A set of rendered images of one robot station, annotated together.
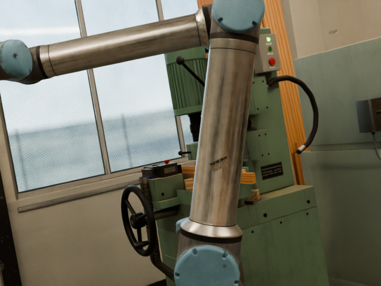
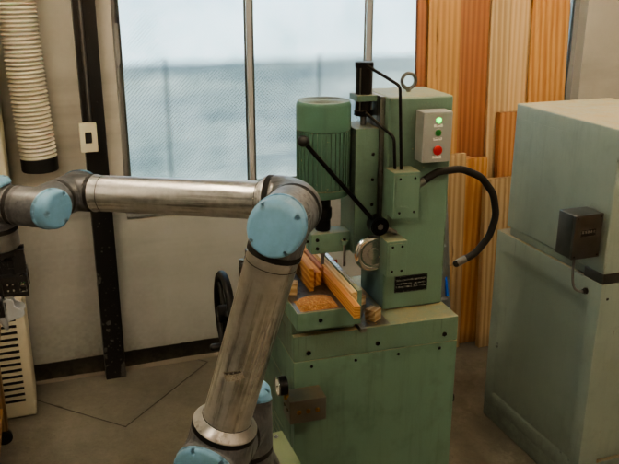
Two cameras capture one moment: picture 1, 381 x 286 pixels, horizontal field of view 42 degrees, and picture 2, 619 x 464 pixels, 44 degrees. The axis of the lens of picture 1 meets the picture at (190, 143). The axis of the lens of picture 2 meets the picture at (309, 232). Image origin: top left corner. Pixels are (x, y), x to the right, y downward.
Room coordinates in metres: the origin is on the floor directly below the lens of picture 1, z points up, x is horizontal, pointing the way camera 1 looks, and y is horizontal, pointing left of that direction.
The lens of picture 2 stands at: (-0.27, -0.55, 1.88)
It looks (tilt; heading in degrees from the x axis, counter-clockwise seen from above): 18 degrees down; 13
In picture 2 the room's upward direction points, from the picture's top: straight up
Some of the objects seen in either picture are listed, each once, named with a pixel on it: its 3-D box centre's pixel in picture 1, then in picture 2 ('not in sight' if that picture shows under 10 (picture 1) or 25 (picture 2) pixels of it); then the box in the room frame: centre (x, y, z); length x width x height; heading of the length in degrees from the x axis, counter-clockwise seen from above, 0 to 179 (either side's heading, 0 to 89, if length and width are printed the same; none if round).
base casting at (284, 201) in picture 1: (233, 206); (355, 311); (2.18, -0.14, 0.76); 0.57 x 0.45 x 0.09; 120
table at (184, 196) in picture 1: (181, 192); (289, 284); (2.10, 0.07, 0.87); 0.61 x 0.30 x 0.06; 30
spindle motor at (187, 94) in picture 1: (188, 77); (322, 147); (2.12, -0.04, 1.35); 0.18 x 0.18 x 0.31
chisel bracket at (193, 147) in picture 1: (204, 151); (328, 241); (2.13, -0.06, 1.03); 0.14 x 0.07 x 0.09; 120
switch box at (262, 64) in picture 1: (265, 53); (433, 135); (2.16, -0.39, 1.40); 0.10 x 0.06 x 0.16; 120
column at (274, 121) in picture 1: (249, 112); (403, 197); (2.27, -0.29, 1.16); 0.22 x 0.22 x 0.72; 30
